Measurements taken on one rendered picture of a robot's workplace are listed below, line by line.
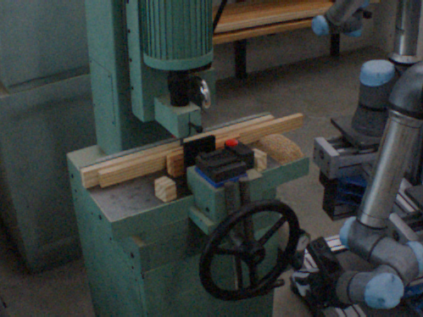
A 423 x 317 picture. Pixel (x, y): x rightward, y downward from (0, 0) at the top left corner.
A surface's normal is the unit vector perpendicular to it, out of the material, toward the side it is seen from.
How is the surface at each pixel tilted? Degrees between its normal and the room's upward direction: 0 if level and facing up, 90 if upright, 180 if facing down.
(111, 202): 0
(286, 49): 90
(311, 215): 0
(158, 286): 90
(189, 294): 90
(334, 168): 90
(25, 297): 0
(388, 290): 60
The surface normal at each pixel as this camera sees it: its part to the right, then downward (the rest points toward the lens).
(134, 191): -0.01, -0.87
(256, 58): 0.54, 0.40
